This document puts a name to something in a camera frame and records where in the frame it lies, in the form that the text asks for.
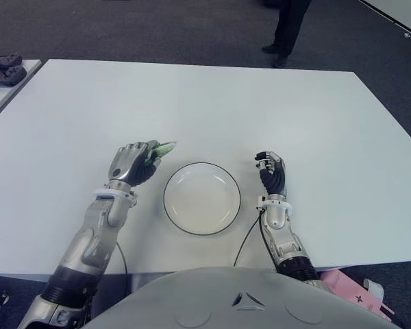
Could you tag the white plate black rim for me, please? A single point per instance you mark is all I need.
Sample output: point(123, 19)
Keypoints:
point(202, 199)

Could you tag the pink cardboard box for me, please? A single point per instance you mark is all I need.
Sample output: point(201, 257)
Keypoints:
point(349, 291)

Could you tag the green white toothpaste tube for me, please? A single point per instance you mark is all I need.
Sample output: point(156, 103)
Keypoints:
point(166, 147)

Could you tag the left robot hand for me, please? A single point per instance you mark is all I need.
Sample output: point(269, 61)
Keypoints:
point(126, 164)

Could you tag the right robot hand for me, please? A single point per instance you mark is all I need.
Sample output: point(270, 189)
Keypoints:
point(274, 176)

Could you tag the black game controller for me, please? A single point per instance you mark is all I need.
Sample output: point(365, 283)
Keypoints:
point(1, 60)
point(7, 75)

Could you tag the white neighbouring table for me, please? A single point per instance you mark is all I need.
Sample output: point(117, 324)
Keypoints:
point(404, 13)

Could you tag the standing person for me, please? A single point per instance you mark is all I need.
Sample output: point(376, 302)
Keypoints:
point(289, 27)

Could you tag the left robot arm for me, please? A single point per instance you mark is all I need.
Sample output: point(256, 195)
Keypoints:
point(96, 236)

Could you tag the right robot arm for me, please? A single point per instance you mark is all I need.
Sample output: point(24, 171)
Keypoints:
point(284, 240)

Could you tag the grey robot torso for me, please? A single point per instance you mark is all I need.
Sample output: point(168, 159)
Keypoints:
point(243, 301)

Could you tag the white side table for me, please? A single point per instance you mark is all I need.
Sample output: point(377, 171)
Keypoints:
point(10, 92)

